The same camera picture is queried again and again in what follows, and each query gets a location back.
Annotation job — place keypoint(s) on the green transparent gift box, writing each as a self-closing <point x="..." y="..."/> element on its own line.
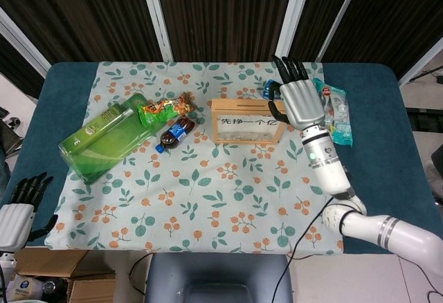
<point x="100" y="144"/>

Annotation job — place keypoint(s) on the closed cardboard box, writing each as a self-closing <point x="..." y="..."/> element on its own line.
<point x="93" y="291"/>

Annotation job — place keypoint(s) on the small cola bottle blue cap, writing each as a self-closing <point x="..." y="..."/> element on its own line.
<point x="174" y="133"/>

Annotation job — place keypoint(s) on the teal snack bag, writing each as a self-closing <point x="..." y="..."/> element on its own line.
<point x="341" y="116"/>

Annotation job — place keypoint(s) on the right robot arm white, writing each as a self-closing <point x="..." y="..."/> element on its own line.
<point x="328" y="171"/>

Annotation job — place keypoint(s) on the blue cookie box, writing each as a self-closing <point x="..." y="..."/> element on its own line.
<point x="269" y="88"/>

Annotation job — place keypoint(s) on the green orange snack bag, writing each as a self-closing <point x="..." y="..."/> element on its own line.
<point x="162" y="109"/>

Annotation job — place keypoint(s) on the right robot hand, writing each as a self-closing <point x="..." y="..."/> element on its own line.
<point x="301" y="102"/>

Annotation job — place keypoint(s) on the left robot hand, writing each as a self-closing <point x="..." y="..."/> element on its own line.
<point x="14" y="223"/>

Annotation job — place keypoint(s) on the white labelled package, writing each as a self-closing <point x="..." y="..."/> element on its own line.
<point x="24" y="287"/>

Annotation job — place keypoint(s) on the open cardboard box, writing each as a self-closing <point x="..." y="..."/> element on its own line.
<point x="52" y="263"/>

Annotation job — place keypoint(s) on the wooden frame money box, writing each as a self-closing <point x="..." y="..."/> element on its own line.
<point x="242" y="107"/>

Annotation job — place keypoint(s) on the floral print tablecloth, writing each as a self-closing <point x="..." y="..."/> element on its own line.
<point x="207" y="192"/>

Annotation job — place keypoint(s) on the white partition post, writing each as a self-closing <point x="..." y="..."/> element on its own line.
<point x="297" y="12"/>
<point x="420" y="64"/>
<point x="155" y="12"/>
<point x="24" y="40"/>
<point x="342" y="16"/>

